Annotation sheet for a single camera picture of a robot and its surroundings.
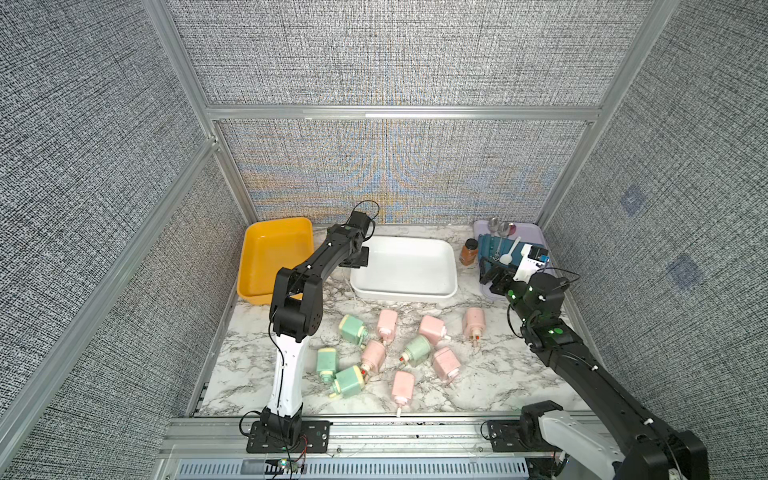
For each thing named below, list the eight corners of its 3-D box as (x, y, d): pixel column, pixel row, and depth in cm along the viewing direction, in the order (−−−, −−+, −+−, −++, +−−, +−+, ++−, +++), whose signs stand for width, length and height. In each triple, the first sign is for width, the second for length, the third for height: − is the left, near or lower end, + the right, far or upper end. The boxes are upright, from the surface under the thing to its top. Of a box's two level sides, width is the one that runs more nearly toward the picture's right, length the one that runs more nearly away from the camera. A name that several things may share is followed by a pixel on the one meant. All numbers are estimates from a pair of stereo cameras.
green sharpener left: (318, 386, 83) (313, 377, 77) (322, 358, 88) (317, 348, 82) (337, 386, 83) (333, 377, 77) (339, 358, 88) (336, 348, 82)
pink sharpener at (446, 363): (441, 386, 83) (445, 377, 77) (429, 361, 88) (432, 351, 82) (458, 379, 85) (463, 370, 79) (445, 355, 89) (450, 344, 83)
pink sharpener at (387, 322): (378, 343, 91) (378, 333, 86) (378, 320, 96) (378, 309, 91) (397, 343, 91) (398, 333, 86) (396, 320, 96) (397, 309, 91)
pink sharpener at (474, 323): (464, 343, 91) (470, 332, 85) (460, 319, 96) (465, 307, 90) (482, 343, 91) (489, 332, 85) (477, 319, 96) (483, 307, 90)
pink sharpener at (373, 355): (362, 374, 85) (361, 365, 79) (363, 350, 89) (362, 340, 83) (384, 374, 85) (384, 365, 79) (384, 350, 89) (384, 340, 83)
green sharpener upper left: (338, 337, 92) (336, 327, 87) (348, 323, 95) (345, 313, 90) (361, 350, 90) (360, 340, 84) (370, 335, 93) (369, 325, 87)
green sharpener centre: (411, 373, 85) (413, 365, 79) (398, 360, 87) (399, 350, 82) (430, 354, 88) (433, 345, 83) (417, 341, 91) (419, 332, 85)
